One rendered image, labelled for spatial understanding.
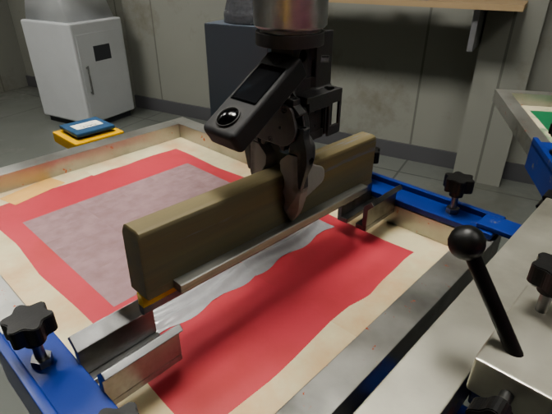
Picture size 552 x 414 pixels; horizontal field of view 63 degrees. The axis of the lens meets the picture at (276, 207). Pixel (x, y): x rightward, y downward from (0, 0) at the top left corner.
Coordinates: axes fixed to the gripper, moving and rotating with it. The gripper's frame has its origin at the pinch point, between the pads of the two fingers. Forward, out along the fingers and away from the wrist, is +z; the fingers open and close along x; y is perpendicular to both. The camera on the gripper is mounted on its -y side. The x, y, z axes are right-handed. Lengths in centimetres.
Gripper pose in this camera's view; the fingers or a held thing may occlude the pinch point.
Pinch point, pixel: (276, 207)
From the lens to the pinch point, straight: 54.7
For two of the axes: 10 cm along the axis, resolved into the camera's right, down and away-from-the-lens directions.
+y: 6.9, -3.6, 6.3
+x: -7.3, -3.4, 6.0
